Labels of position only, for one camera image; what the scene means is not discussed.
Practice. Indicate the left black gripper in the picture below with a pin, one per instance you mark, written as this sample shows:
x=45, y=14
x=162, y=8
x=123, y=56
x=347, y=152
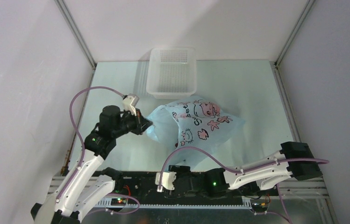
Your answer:
x=141, y=123

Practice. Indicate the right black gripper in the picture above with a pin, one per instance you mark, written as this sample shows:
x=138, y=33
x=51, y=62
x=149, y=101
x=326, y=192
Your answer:
x=181, y=171

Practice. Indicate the light blue plastic bag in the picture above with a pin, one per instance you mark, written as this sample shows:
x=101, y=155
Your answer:
x=184, y=125

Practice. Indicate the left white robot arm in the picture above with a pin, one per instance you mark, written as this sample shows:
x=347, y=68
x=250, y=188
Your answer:
x=70, y=203

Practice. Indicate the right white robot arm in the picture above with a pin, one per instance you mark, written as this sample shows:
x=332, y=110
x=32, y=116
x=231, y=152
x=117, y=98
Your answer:
x=293, y=160

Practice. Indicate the white perforated plastic basket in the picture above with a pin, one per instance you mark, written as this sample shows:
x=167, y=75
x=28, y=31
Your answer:
x=172, y=73

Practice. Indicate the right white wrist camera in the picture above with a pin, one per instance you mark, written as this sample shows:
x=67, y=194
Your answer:
x=165, y=181

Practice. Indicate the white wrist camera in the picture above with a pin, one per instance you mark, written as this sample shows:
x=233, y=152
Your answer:
x=129, y=103
x=165, y=181

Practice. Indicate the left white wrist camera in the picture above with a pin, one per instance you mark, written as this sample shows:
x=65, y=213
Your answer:
x=129, y=103

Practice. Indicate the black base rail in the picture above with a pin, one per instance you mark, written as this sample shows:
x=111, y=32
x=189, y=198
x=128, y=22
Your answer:
x=141, y=185

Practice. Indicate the left aluminium frame post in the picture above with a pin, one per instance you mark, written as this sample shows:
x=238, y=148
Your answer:
x=63, y=8

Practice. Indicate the aluminium frame post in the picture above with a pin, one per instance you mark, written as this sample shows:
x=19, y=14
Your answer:
x=295, y=30
x=63, y=8

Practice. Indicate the right aluminium frame post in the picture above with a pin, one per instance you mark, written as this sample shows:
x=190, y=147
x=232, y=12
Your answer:
x=295, y=30

